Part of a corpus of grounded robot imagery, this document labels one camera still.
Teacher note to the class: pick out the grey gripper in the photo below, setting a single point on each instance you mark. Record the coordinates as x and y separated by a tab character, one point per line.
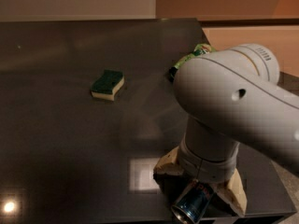
204	168

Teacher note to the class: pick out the blue silver redbull can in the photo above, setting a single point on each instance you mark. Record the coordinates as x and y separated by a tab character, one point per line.
192	203

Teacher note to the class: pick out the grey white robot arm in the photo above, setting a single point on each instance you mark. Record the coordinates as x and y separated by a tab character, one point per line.
232	98

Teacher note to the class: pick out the green snack bag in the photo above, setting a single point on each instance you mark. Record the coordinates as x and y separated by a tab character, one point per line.
200	49

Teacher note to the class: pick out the green yellow sponge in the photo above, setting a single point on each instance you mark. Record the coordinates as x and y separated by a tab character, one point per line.
107	85

